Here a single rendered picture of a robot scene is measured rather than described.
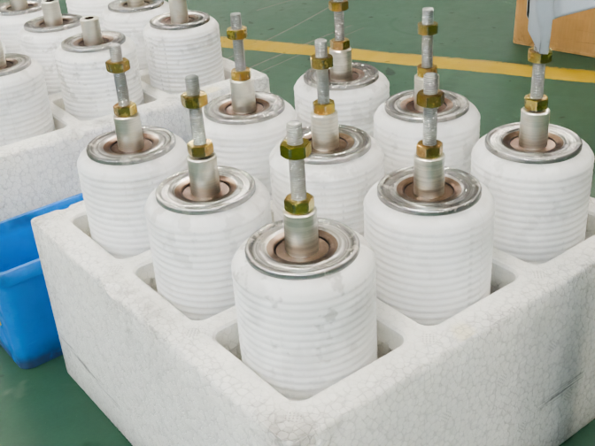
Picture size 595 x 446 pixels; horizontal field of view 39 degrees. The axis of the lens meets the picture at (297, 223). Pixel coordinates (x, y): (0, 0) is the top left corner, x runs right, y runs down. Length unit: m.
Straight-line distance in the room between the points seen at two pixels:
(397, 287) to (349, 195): 0.10
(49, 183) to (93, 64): 0.15
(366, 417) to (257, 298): 0.10
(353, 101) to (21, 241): 0.39
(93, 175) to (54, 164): 0.27
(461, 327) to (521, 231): 0.12
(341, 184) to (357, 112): 0.17
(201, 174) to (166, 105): 0.41
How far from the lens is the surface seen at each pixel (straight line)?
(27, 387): 0.90
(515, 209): 0.68
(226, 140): 0.76
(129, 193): 0.71
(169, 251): 0.63
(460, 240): 0.60
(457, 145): 0.75
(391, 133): 0.75
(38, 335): 0.91
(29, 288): 0.88
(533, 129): 0.69
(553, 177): 0.67
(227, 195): 0.63
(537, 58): 0.67
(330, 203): 0.68
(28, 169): 0.98
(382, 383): 0.56
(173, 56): 1.07
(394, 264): 0.61
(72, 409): 0.86
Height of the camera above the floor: 0.54
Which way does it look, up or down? 29 degrees down
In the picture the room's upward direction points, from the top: 4 degrees counter-clockwise
